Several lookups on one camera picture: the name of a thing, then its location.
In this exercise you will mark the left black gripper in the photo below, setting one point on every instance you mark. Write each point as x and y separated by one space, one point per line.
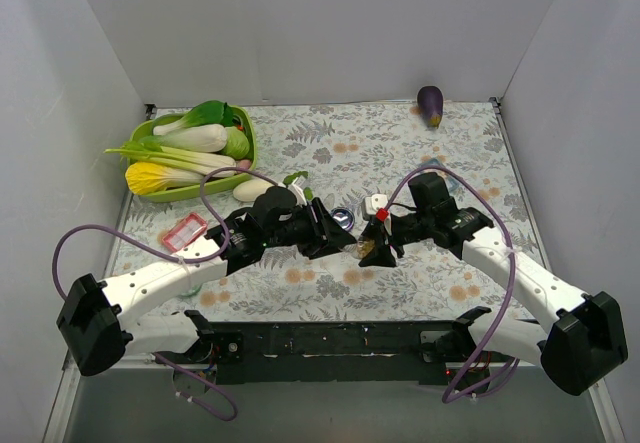
320 228

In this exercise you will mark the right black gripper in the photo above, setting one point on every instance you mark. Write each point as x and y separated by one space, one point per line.
388 230

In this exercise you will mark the orange pill bottle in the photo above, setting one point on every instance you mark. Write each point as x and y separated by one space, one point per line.
360 249

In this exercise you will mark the blue round pill container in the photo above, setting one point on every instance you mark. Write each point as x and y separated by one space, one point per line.
344 217

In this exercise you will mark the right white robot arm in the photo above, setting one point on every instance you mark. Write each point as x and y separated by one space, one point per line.
525 273

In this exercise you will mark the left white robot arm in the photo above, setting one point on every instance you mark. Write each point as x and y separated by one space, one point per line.
160 283

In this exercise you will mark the floral table mat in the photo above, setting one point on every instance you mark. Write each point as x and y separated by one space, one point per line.
354 150

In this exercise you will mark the white toy radish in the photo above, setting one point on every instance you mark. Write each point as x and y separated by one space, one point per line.
250 190

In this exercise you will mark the blue rectangular pill box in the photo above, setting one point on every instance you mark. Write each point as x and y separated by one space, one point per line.
435 165

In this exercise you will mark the green toy cabbage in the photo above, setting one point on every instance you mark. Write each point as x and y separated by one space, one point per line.
237 145

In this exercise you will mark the green round pill container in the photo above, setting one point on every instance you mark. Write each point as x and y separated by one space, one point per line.
191 292

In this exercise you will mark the pink rectangular pill box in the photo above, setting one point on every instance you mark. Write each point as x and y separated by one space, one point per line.
184 232

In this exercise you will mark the purple toy eggplant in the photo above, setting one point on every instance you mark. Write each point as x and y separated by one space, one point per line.
430 102

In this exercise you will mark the white toy bok choy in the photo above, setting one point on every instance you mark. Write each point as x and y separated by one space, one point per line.
201 129

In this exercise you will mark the green toy celery stalk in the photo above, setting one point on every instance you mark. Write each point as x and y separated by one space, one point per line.
198 162

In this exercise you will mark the green vegetable basket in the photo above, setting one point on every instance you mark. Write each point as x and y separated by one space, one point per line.
242 121

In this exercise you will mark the yellow toy napa cabbage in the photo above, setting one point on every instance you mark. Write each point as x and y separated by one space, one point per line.
144 178

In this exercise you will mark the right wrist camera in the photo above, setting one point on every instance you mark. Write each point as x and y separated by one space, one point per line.
374 207

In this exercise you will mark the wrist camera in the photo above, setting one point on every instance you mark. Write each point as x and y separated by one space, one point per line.
298 193
374 207

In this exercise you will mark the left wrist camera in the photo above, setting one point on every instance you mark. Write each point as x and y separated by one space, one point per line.
298 193

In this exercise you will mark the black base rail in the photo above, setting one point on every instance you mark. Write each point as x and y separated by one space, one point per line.
246 352

